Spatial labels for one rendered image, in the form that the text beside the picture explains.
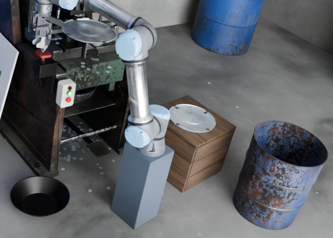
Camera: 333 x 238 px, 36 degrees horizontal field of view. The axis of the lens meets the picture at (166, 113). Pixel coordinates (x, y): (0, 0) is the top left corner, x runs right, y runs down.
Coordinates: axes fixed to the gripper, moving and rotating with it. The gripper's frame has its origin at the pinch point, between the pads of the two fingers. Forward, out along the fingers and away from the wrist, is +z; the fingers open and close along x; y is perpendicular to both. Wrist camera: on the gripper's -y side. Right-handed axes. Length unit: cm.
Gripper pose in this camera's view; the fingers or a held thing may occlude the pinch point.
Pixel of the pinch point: (43, 49)
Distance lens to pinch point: 255.1
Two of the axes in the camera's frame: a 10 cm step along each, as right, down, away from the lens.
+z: -2.1, 8.3, 5.2
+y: -7.4, 2.2, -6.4
